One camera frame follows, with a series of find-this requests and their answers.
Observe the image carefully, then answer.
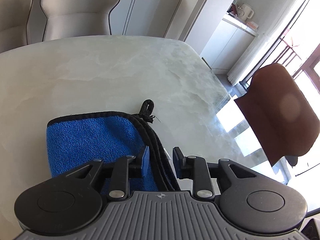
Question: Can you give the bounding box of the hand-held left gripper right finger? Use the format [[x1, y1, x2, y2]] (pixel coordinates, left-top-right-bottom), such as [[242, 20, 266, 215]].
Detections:
[[172, 147, 253, 201]]

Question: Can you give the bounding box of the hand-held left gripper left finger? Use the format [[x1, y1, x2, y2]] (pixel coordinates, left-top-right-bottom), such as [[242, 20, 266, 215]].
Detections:
[[66, 146, 150, 201]]

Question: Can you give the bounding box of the grey and blue towel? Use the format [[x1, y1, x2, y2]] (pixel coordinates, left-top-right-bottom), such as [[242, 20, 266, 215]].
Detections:
[[46, 99, 182, 193]]

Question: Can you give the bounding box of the brown leather chair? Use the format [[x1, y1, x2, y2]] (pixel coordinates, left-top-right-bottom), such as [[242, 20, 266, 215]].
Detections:
[[233, 63, 320, 167]]

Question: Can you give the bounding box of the white low cabinet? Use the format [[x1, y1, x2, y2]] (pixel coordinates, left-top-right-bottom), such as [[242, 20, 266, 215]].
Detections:
[[201, 12, 259, 71]]

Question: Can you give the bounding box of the white sideboard cabinet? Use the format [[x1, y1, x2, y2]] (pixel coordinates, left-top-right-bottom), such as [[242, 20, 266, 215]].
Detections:
[[110, 0, 148, 36]]

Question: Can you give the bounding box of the white electric kettle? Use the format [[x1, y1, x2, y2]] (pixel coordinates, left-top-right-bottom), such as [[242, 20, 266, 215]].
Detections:
[[236, 3, 255, 19]]

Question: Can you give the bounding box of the beige dining chair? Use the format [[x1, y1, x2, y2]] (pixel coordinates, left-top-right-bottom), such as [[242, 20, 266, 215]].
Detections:
[[40, 0, 121, 42], [0, 0, 36, 54]]

